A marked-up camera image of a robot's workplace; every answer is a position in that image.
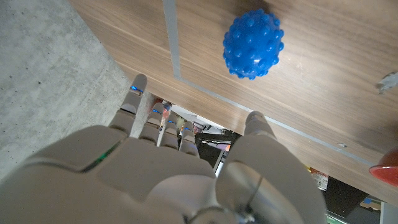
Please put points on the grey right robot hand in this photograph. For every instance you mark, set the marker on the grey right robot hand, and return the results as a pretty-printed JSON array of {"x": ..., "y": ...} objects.
[{"x": 140, "y": 180}]

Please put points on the blue spiky stress ball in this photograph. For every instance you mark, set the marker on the blue spiky stress ball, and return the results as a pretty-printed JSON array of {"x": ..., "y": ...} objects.
[{"x": 252, "y": 43}]

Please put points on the red bowl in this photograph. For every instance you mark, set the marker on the red bowl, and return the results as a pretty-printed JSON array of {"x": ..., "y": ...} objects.
[{"x": 387, "y": 171}]

